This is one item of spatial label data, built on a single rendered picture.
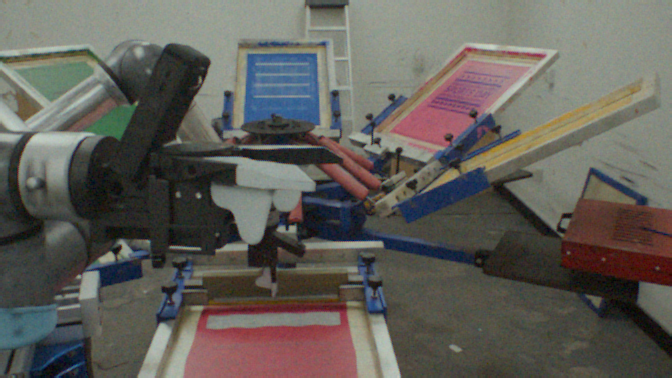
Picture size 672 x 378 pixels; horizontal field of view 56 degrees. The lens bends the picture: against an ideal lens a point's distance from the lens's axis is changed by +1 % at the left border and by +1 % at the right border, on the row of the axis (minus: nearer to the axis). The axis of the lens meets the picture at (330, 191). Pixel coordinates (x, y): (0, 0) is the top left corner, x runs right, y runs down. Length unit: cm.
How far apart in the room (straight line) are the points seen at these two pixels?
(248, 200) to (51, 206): 17
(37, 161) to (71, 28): 551
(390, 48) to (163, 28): 202
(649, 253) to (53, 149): 170
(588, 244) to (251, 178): 163
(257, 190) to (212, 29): 535
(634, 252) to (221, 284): 117
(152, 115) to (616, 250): 164
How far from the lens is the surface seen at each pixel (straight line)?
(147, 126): 50
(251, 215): 44
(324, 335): 166
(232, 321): 174
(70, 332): 141
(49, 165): 53
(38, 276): 61
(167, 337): 164
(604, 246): 198
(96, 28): 597
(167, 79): 49
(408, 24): 582
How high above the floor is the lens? 180
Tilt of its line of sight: 18 degrees down
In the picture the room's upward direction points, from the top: straight up
